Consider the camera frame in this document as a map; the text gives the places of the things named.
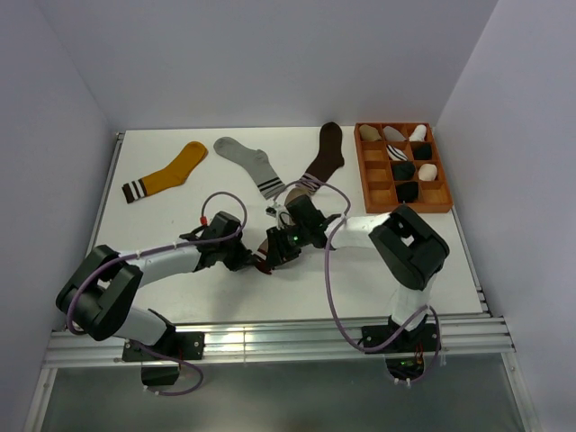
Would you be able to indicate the rolled beige sock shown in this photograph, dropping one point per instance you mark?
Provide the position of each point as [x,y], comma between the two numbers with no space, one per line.
[369,133]

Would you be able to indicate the rolled grey sock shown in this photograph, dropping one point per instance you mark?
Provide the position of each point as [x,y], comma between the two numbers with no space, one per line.
[393,135]

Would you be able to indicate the rolled striped sock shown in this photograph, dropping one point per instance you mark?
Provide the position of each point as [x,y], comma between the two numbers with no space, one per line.
[396,154]

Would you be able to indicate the mustard yellow sock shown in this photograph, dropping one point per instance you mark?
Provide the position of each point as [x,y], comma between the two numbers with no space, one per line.
[172,175]

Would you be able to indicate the rolled white sock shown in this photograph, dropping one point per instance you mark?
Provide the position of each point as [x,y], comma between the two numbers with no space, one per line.
[419,134]

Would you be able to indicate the grey sock with black stripes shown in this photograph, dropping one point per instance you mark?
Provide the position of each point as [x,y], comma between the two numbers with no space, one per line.
[255,162]

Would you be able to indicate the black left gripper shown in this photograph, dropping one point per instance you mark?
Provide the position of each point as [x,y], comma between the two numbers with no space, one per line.
[243,257]

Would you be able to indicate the aluminium frame rail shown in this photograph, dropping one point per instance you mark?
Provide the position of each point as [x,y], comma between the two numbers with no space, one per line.
[311,340]

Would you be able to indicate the brown sock with pink stripes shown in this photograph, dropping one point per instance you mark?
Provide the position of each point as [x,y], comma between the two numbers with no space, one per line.
[328,160]

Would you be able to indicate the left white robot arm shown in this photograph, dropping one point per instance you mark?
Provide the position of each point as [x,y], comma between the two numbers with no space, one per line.
[99,295]

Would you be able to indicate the plain black sock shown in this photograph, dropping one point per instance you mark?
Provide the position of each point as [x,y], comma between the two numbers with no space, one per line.
[403,171]

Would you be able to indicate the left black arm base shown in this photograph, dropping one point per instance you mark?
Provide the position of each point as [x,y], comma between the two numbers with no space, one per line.
[164,363]

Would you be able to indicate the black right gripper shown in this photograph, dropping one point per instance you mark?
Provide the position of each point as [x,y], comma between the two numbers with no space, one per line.
[277,250]

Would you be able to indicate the rolled cream sock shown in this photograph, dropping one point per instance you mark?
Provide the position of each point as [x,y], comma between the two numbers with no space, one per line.
[428,172]

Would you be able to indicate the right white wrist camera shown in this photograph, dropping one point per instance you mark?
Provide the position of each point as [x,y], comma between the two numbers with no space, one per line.
[280,214]

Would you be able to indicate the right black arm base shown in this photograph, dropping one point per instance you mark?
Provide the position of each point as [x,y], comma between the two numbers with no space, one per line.
[412,344]

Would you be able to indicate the tan sock with maroon cuff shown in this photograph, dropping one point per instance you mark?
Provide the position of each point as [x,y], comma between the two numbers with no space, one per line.
[261,252]

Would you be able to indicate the orange wooden compartment tray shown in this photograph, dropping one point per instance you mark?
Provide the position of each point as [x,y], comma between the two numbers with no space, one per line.
[376,177]

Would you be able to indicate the rolled black sock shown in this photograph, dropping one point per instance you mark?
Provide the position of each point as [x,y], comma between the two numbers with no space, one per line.
[422,151]

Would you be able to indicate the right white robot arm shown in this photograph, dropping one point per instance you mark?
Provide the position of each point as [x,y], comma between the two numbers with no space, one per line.
[412,251]

